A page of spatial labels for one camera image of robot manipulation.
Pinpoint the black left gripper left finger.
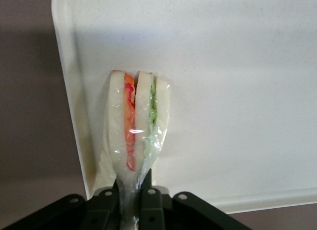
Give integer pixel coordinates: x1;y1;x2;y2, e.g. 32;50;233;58
85;183;122;230

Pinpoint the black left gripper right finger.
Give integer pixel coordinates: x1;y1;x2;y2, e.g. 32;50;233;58
139;168;166;230

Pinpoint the plastic-wrapped triangle sandwich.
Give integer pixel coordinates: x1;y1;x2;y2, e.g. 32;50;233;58
95;69;172;230

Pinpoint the beige rectangular serving tray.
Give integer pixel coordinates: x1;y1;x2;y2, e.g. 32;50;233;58
51;0;317;215

